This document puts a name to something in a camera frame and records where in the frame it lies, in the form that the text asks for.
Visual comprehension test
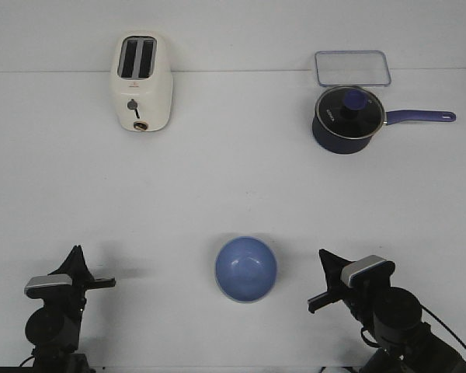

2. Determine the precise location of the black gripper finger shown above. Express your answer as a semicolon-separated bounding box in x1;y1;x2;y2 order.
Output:
56;245;80;274
318;250;344;292
318;249;351;278
76;245;92;277

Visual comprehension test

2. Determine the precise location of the clear rectangular container lid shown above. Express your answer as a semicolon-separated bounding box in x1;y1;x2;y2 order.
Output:
314;51;391;87

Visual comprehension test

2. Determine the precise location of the glass pot lid blue knob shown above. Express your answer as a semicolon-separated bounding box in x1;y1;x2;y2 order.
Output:
315;85;385;140

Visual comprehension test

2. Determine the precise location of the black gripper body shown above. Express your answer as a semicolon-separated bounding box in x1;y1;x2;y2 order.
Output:
48;271;116;311
308;280;373;322

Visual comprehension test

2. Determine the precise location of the dark blue saucepan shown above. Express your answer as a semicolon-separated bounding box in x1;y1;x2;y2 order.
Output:
312;110;457;155

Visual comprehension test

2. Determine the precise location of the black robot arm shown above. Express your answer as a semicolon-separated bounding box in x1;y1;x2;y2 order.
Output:
24;245;117;372
308;249;466;372

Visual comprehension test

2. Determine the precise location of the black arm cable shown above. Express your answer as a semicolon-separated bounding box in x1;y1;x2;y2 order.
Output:
421;305;466;366

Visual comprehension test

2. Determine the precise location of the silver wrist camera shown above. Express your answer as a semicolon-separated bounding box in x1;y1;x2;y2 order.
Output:
340;255;395;288
24;274;72;299

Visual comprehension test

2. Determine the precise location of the blue bowl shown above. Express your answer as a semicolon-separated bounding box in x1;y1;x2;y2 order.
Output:
214;236;278;303

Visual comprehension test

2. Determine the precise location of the white two-slot toaster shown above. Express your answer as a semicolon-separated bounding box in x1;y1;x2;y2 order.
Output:
110;31;173;132

